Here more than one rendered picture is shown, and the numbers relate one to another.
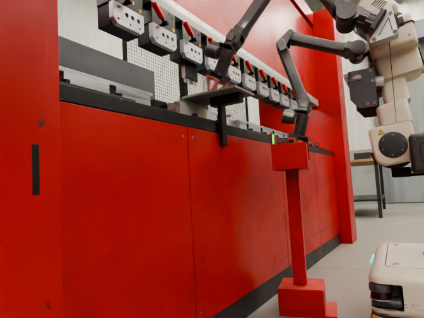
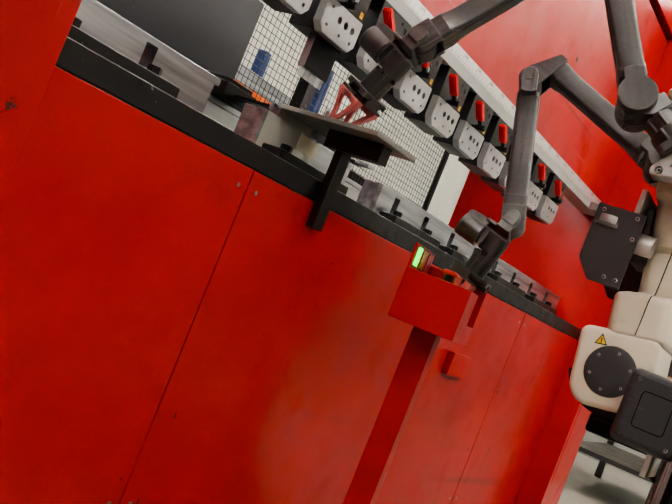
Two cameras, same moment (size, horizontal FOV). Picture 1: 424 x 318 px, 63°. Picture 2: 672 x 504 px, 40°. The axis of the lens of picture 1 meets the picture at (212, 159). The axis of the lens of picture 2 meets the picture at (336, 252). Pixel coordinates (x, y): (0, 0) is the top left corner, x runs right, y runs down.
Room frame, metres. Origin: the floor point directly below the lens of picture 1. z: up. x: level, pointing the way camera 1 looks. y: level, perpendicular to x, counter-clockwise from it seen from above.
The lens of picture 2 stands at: (-0.51, -0.12, 0.69)
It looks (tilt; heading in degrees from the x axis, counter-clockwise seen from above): 2 degrees up; 0
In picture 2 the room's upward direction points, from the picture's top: 22 degrees clockwise
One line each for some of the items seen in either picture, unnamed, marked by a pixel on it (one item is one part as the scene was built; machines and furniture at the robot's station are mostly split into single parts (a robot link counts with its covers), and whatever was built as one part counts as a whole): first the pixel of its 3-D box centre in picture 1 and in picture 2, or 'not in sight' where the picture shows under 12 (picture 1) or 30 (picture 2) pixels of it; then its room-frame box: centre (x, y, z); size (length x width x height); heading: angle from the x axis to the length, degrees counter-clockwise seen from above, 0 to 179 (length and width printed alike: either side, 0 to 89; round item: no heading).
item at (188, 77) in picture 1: (189, 74); (316, 62); (1.58, 0.08, 1.13); 0.10 x 0.02 x 0.10; 148
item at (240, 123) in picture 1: (286, 141); (479, 263); (2.65, -0.58, 0.92); 1.68 x 0.06 x 0.10; 148
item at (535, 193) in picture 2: (288, 100); (526, 181); (2.75, -0.64, 1.26); 0.15 x 0.09 x 0.17; 148
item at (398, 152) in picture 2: (218, 96); (347, 132); (1.50, -0.04, 1.00); 0.26 x 0.18 x 0.01; 58
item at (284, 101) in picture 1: (279, 95); (507, 164); (2.58, -0.54, 1.26); 0.15 x 0.09 x 0.17; 148
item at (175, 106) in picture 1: (198, 118); (294, 154); (1.63, 0.05, 0.92); 0.39 x 0.06 x 0.10; 148
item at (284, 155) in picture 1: (291, 151); (441, 295); (1.69, -0.39, 0.75); 0.20 x 0.16 x 0.18; 161
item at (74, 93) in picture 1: (259, 142); (407, 246); (2.11, -0.30, 0.85); 3.00 x 0.21 x 0.04; 148
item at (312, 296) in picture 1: (308, 296); not in sight; (1.68, -0.42, 0.06); 0.25 x 0.20 x 0.12; 71
